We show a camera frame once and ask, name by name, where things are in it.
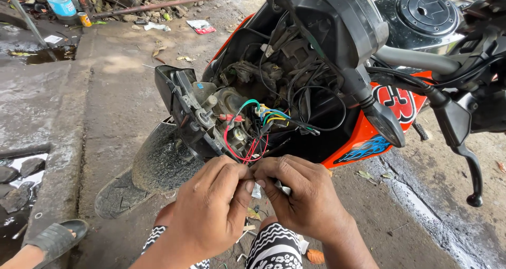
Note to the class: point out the person's right hand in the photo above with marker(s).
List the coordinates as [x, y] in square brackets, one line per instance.
[304, 197]

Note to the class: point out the person's left hand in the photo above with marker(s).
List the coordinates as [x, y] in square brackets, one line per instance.
[205, 205]

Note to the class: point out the small silver metal piece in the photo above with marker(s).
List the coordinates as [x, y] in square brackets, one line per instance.
[284, 188]

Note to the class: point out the small white plastic sleeve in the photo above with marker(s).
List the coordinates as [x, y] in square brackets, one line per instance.
[257, 192]

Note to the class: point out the yellow green leaf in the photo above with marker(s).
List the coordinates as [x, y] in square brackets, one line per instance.
[253, 213]

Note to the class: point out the small white tools heap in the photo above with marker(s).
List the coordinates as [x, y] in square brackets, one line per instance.
[246, 233]

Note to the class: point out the orange dry leaf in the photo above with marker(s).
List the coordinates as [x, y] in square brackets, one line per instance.
[315, 257]

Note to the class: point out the black white patterned shorts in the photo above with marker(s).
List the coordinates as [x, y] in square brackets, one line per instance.
[272, 249]

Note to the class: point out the muddy black mudguard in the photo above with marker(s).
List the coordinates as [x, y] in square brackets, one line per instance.
[162, 162]

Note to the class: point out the orange side fairing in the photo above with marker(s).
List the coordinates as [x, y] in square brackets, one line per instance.
[355, 142]

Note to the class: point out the black motorcycle tyre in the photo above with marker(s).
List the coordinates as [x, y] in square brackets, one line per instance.
[118, 197]

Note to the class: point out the red bullet connector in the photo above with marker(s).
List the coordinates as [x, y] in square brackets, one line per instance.
[231, 118]

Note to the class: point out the black headlight housing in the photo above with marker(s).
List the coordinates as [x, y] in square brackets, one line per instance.
[182, 110]

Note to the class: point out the orange black motorcycle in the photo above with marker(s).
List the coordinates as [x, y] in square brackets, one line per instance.
[355, 103]

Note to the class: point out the black turn signal lamp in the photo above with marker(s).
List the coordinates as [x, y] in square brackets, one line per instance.
[385, 122]

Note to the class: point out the black foot peg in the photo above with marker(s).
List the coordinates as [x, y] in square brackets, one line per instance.
[420, 130]

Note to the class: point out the black slide sandal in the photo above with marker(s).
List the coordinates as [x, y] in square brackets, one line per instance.
[55, 237]

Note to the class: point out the brown curled dry leaf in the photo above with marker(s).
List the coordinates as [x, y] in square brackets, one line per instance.
[159, 49]

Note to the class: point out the black brake lever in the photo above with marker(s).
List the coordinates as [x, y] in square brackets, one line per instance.
[454, 122]

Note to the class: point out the red white torn wrapper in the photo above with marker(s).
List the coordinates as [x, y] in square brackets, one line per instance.
[201, 27]

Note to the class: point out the black instrument cluster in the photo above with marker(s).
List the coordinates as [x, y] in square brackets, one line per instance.
[340, 19]

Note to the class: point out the crumpled white plastic litter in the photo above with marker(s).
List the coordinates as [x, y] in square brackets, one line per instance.
[156, 26]

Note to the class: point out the dark rocks in puddle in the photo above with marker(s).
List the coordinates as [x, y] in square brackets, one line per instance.
[19, 190]

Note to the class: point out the glossy black fuel tank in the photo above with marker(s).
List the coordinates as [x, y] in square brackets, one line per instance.
[389, 31]

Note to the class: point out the heap of grey stones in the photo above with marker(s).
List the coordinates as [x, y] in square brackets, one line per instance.
[154, 12]

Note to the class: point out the yellow drink can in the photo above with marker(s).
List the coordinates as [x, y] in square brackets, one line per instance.
[84, 19]

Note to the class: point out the small white paper scrap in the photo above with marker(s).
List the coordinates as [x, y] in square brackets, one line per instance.
[53, 39]

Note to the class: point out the round black fuel cap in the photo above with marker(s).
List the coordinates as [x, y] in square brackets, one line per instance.
[429, 8]

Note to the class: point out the clear plastic water bottle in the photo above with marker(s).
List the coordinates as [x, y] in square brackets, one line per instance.
[60, 0]

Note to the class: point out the grey metal pole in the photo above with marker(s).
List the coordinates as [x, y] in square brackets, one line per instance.
[27, 19]

